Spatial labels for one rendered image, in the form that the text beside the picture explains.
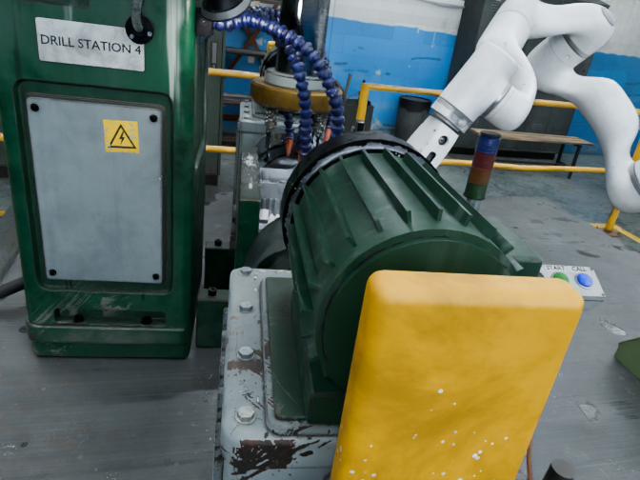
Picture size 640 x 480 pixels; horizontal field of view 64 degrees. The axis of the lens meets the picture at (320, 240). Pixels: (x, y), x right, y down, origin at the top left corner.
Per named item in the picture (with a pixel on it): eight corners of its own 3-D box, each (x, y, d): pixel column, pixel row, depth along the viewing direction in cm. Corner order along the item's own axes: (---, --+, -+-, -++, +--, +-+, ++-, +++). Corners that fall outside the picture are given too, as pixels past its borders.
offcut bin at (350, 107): (357, 141, 630) (368, 72, 595) (370, 152, 589) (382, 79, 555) (316, 138, 616) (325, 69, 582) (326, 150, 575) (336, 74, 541)
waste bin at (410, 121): (413, 144, 653) (423, 96, 628) (426, 152, 619) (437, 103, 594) (385, 142, 643) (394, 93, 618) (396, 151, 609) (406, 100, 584)
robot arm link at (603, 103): (687, 199, 117) (618, 227, 129) (697, 182, 124) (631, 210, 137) (562, 21, 119) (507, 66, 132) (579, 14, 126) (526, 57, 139)
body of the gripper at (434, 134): (471, 136, 97) (432, 182, 100) (451, 124, 106) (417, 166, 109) (444, 112, 94) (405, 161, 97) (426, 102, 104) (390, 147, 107)
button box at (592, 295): (511, 308, 97) (525, 293, 93) (501, 276, 101) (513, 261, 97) (591, 310, 100) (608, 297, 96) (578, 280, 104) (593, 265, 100)
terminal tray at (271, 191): (257, 215, 105) (260, 183, 102) (257, 197, 114) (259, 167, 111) (314, 219, 107) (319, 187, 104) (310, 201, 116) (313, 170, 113)
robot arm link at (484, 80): (471, 125, 104) (436, 96, 104) (517, 70, 100) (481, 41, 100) (479, 126, 96) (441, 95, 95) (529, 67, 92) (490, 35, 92)
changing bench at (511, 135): (564, 171, 624) (576, 137, 606) (581, 179, 595) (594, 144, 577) (460, 164, 591) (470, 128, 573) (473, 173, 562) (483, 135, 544)
